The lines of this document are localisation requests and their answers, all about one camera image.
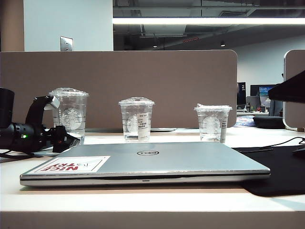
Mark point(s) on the black ceiling spot lamp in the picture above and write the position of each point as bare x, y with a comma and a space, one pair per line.
222, 43

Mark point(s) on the background computer monitor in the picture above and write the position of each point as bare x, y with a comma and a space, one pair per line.
263, 95

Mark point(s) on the silver Dell laptop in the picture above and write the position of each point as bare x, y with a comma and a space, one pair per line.
166, 162

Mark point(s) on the long ceiling light strip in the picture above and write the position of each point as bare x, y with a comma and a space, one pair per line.
202, 21

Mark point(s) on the seated person in grey jacket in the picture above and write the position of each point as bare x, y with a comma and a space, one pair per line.
276, 108

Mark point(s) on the black round cushion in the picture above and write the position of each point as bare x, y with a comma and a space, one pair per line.
269, 122

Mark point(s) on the colourful patterned mat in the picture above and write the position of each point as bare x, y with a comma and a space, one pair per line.
245, 121

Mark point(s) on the black mouse pad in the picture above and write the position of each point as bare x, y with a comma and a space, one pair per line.
274, 169

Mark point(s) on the wide brown desk partition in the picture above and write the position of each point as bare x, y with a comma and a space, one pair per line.
155, 90

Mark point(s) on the narrow brown white-edged partition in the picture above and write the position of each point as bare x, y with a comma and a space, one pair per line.
295, 112

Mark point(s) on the clear cup with white label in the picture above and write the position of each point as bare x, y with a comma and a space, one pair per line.
133, 119

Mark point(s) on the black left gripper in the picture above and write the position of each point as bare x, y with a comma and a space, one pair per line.
28, 137

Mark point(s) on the tall clear plastic lidded cup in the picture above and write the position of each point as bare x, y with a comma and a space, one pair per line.
71, 112

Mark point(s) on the white Nice Try sticker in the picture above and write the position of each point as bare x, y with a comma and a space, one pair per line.
71, 164

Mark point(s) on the silver partition base rail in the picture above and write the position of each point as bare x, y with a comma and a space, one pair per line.
104, 130

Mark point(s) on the metal wall switch plate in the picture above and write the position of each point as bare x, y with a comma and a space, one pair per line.
66, 43

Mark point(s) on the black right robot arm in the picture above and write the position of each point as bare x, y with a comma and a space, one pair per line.
291, 91

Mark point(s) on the wrist camera with black bracket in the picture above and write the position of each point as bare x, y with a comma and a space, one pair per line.
35, 107

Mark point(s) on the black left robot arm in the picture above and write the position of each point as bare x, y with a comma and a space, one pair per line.
6, 109

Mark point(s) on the dark sign with numeral two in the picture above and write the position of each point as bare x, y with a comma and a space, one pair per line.
241, 94

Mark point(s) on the short clear cup, crumpled lid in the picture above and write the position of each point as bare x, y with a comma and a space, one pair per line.
209, 124

